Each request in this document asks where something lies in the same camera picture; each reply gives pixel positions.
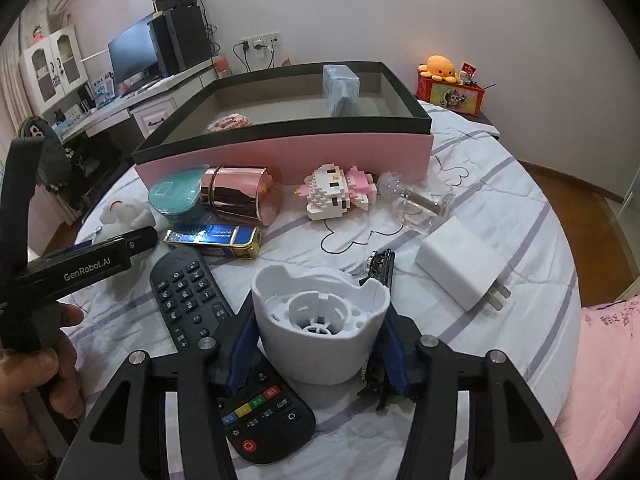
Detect blue white books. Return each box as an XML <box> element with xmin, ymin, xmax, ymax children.
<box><xmin>87</xmin><ymin>72</ymin><xmax>114</xmax><ymax>108</ymax></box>

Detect pink patterned packet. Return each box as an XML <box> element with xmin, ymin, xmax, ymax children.
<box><xmin>205</xmin><ymin>114</ymin><xmax>253</xmax><ymax>134</ymax></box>

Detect white curtain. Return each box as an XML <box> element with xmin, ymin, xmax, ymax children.
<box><xmin>0</xmin><ymin>42</ymin><xmax>31</xmax><ymax>133</ymax></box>

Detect white desk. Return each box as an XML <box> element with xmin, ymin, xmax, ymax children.
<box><xmin>42</xmin><ymin>57</ymin><xmax>223</xmax><ymax>141</ymax></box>

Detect small white figurine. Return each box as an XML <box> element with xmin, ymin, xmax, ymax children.
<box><xmin>97</xmin><ymin>197</ymin><xmax>158</xmax><ymax>241</ymax></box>

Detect black hair clip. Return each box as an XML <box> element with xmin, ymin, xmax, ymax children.
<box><xmin>356</xmin><ymin>247</ymin><xmax>403</xmax><ymax>413</ymax></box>

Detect white door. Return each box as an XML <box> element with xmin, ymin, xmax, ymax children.
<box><xmin>617</xmin><ymin>157</ymin><xmax>640</xmax><ymax>223</ymax></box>

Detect orange octopus plush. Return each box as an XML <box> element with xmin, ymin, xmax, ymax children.
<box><xmin>417</xmin><ymin>55</ymin><xmax>460</xmax><ymax>83</ymax></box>

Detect white power adapter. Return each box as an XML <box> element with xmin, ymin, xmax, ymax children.
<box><xmin>414</xmin><ymin>220</ymin><xmax>513</xmax><ymax>313</ymax></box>

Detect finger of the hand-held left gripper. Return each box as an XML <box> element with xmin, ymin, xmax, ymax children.
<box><xmin>0</xmin><ymin>137</ymin><xmax>43</xmax><ymax>281</ymax></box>
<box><xmin>92</xmin><ymin>225</ymin><xmax>159</xmax><ymax>261</ymax></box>

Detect grey jacket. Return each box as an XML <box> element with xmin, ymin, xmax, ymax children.
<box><xmin>17</xmin><ymin>115</ymin><xmax>73</xmax><ymax>191</ymax></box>

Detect pink printed quilt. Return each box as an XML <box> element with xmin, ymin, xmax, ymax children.
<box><xmin>555</xmin><ymin>295</ymin><xmax>640</xmax><ymax>480</ymax></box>

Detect black computer monitor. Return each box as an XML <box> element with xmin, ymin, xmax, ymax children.
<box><xmin>107</xmin><ymin>12</ymin><xmax>161</xmax><ymax>86</ymax></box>

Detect rose gold cylinder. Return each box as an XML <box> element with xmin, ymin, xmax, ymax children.
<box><xmin>200</xmin><ymin>164</ymin><xmax>285</xmax><ymax>227</ymax></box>

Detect light blue tissue packet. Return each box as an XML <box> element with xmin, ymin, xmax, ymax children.
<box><xmin>322</xmin><ymin>64</ymin><xmax>361</xmax><ymax>117</ymax></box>

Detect teal round container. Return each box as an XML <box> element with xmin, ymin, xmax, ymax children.
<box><xmin>149</xmin><ymin>164</ymin><xmax>211</xmax><ymax>221</ymax></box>

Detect black computer tower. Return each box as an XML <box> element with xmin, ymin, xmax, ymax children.
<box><xmin>147</xmin><ymin>5</ymin><xmax>211</xmax><ymax>76</ymax></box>

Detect pink box with dark rim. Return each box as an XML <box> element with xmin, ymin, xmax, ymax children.
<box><xmin>131</xmin><ymin>61</ymin><xmax>433</xmax><ymax>191</ymax></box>

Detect white wall socket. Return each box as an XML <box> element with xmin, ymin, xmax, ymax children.
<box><xmin>239</xmin><ymin>32</ymin><xmax>282</xmax><ymax>53</ymax></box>

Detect black power cable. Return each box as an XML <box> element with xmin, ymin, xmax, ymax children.
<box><xmin>231</xmin><ymin>42</ymin><xmax>252</xmax><ymax>75</ymax></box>

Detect person's left hand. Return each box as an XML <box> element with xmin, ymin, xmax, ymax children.
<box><xmin>0</xmin><ymin>302</ymin><xmax>86</xmax><ymax>461</ymax></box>

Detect white striped round table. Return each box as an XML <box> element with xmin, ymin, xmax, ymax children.
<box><xmin>75</xmin><ymin>95</ymin><xmax>583</xmax><ymax>480</ymax></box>

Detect red storage box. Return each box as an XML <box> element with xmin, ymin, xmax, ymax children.
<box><xmin>415</xmin><ymin>71</ymin><xmax>487</xmax><ymax>117</ymax></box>

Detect white pink block cat figure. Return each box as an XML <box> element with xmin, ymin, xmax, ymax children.
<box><xmin>295</xmin><ymin>164</ymin><xmax>381</xmax><ymax>222</ymax></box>

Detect white hutch cabinet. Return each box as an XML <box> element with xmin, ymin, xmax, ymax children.
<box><xmin>19</xmin><ymin>25</ymin><xmax>83</xmax><ymax>116</ymax></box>

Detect blue and gold tin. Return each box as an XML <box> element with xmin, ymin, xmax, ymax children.
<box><xmin>164</xmin><ymin>224</ymin><xmax>262</xmax><ymax>260</ymax></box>

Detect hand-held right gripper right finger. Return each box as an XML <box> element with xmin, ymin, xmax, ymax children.
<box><xmin>382</xmin><ymin>302</ymin><xmax>583</xmax><ymax>480</ymax></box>

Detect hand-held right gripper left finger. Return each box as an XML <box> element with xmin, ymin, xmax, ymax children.
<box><xmin>52</xmin><ymin>290</ymin><xmax>261</xmax><ymax>480</ymax></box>

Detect black remote control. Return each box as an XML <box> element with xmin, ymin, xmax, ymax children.
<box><xmin>150</xmin><ymin>246</ymin><xmax>317</xmax><ymax>465</ymax></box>

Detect low dark-topped cabinet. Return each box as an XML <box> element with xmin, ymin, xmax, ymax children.
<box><xmin>430</xmin><ymin>100</ymin><xmax>501</xmax><ymax>141</ymax></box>

